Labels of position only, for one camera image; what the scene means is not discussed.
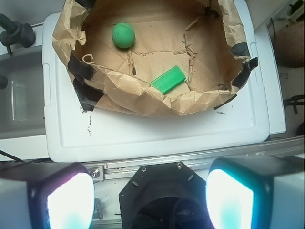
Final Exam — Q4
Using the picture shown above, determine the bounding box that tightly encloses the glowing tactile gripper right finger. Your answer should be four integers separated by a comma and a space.
205, 157, 305, 229

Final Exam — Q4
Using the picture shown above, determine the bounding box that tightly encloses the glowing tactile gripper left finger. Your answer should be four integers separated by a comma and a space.
0, 162, 95, 229

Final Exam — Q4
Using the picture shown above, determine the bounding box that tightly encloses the green rectangular block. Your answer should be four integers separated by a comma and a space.
150, 65, 186, 94

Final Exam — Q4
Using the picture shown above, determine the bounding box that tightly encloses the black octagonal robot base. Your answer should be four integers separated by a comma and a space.
119, 162, 212, 229

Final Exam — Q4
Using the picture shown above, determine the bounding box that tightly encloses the white plastic bin lid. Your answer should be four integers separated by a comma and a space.
42, 0, 270, 162

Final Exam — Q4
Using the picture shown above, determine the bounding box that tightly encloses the clear plastic container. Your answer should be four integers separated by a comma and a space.
10, 80, 45, 122

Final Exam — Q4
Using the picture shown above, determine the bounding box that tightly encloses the black clamp knob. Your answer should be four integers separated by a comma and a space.
0, 13, 36, 56

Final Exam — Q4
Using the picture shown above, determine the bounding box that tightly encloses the crumpled brown paper bag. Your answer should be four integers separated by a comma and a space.
52, 0, 258, 117

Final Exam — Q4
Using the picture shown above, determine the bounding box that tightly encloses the green dimpled foam ball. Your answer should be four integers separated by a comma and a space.
112, 22, 135, 49

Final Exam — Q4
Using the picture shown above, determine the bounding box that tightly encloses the aluminium extrusion rail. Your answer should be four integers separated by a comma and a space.
82, 136, 305, 182

